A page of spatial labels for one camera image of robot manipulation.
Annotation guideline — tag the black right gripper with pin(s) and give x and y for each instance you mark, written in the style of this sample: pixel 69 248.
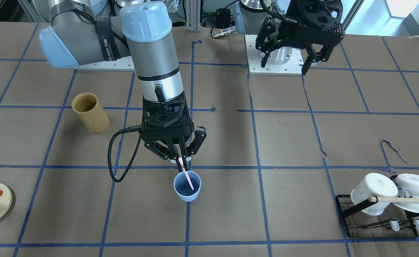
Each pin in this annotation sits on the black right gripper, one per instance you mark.
pixel 199 136

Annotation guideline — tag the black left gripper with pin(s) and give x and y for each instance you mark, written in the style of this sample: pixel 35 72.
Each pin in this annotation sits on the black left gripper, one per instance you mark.
pixel 269 33

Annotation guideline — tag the light blue plastic cup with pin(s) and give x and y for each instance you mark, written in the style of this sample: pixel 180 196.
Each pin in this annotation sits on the light blue plastic cup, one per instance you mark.
pixel 183 188

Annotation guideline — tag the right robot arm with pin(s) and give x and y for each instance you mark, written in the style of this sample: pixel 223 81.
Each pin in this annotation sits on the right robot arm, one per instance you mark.
pixel 142 31

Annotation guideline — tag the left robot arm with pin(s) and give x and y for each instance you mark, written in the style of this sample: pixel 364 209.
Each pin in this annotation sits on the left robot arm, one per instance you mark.
pixel 250 16

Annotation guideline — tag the bamboo cup holder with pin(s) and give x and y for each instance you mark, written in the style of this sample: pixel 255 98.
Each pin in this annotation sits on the bamboo cup holder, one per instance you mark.
pixel 91 112

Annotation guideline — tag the silver cylindrical connector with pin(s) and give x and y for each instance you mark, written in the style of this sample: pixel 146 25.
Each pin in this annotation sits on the silver cylindrical connector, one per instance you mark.
pixel 223 32

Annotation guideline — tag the black power adapter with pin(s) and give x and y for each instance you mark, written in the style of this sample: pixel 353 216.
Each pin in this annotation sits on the black power adapter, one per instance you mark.
pixel 222 18

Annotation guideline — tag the white mug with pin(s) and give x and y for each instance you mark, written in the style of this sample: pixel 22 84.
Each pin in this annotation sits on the white mug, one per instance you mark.
pixel 374 184
pixel 408 185

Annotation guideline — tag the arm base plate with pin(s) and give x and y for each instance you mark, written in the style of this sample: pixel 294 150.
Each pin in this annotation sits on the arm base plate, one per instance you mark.
pixel 283 61
pixel 122 64

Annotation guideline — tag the aluminium frame post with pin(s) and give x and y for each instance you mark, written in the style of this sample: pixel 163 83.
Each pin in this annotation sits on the aluminium frame post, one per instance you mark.
pixel 193 9

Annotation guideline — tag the black wire mug rack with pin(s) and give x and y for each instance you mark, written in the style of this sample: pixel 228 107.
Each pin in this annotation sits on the black wire mug rack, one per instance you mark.
pixel 378 217

